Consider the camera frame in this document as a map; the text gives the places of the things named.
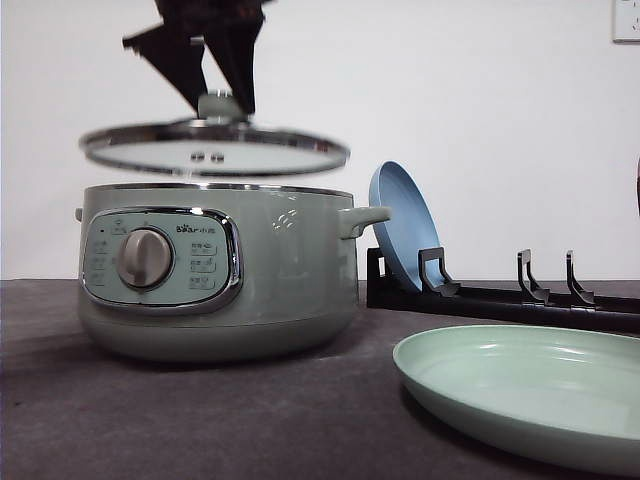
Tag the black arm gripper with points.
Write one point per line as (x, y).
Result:
(230, 29)

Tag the glass pot lid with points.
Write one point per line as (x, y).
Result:
(224, 142)

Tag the green plate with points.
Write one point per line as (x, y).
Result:
(567, 395)

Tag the green electric steamer pot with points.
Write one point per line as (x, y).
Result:
(218, 272)

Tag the blue plate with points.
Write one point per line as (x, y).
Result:
(409, 229)

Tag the grey table mat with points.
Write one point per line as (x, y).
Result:
(70, 409)

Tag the black dish rack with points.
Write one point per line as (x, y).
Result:
(580, 307)

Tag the white wall socket right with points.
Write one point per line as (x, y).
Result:
(626, 22)

